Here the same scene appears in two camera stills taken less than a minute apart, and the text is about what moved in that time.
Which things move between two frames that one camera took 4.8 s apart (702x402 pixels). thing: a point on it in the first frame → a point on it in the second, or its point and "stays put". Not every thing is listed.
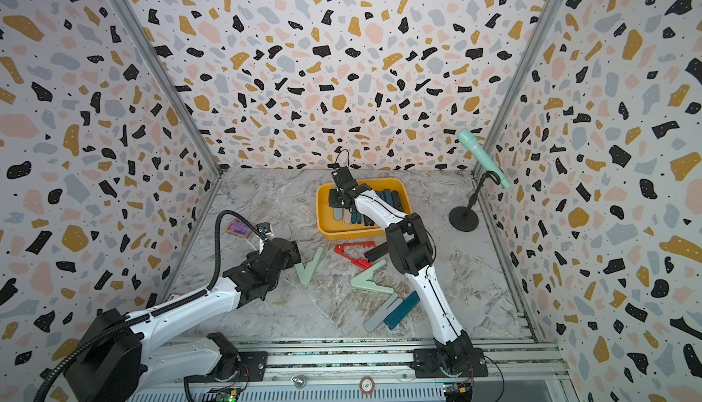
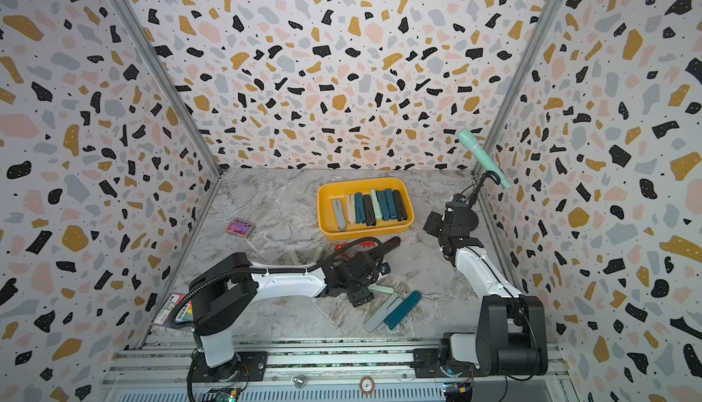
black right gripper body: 337,198 → 441,227
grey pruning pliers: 393,303 stays put
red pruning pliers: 360,262 stays put
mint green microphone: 468,140 stays put
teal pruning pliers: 394,318 stays put
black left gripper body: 296,259 → 362,293
